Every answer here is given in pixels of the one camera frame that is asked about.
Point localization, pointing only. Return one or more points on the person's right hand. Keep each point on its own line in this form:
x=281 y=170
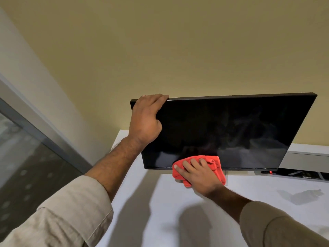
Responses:
x=203 y=178

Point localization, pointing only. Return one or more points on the person's left hand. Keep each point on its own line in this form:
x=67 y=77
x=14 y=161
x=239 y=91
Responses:
x=142 y=123

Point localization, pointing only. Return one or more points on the person's right middle finger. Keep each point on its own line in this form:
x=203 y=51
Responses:
x=188 y=166

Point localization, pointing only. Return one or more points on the person's right little finger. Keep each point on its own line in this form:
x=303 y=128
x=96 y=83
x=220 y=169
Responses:
x=204 y=163

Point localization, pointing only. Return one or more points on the person's left thumb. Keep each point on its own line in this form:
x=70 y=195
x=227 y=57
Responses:
x=159 y=126

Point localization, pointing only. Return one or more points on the red microfiber cloth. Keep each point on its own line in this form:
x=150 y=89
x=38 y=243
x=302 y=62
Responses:
x=216 y=167

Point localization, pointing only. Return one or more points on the black screen television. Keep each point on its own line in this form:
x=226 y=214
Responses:
x=231 y=126

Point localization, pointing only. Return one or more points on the person's right forearm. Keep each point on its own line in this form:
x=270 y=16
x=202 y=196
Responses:
x=226 y=200

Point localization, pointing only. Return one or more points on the person's left forearm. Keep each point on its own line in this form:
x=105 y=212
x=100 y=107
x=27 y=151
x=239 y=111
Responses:
x=115 y=162

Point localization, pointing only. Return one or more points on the black set-top box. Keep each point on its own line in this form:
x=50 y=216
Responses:
x=295 y=174

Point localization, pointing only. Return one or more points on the beige shirt sleeve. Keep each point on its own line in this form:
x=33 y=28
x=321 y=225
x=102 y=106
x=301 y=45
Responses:
x=61 y=216
x=277 y=228

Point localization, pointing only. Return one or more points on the grey framed glass window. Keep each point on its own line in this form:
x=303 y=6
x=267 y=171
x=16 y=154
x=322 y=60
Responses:
x=28 y=164

